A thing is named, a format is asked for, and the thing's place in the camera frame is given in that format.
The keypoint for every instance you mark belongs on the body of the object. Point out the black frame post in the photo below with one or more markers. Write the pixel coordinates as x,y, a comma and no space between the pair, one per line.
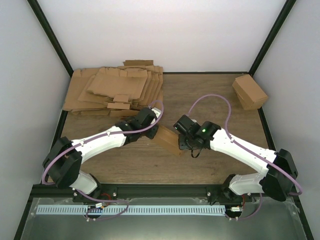
42,19
276,27

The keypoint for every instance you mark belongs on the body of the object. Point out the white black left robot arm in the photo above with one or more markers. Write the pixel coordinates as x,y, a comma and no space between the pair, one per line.
63,163

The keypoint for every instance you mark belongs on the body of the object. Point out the black left frame post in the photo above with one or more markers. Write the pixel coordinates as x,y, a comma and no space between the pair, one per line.
42,19

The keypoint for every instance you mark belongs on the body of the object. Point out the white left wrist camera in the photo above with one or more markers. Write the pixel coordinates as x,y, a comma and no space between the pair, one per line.
156,111

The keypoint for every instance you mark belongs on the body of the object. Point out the light blue slotted cable duct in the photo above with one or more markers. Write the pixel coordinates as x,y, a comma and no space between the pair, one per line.
134,210

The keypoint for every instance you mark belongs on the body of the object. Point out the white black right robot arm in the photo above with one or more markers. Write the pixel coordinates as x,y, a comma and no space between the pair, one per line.
275,170

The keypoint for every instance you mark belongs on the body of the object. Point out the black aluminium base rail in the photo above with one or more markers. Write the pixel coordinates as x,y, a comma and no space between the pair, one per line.
213,193

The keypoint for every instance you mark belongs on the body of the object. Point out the stack of flat cardboard blanks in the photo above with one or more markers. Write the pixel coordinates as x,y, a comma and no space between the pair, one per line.
115,91

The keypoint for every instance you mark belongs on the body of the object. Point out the brown cardboard box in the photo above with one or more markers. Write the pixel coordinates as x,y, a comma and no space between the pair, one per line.
168,140
249,93

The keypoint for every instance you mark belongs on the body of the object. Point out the black right frame post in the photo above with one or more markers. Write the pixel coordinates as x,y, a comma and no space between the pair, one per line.
276,27

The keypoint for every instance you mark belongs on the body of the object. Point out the folded brown cardboard box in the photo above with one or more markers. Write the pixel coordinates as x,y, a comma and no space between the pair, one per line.
249,93

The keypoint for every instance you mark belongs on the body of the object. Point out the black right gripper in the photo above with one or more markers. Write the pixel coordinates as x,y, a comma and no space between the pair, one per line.
182,145

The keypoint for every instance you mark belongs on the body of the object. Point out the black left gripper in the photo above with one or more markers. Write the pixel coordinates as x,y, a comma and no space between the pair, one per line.
152,134

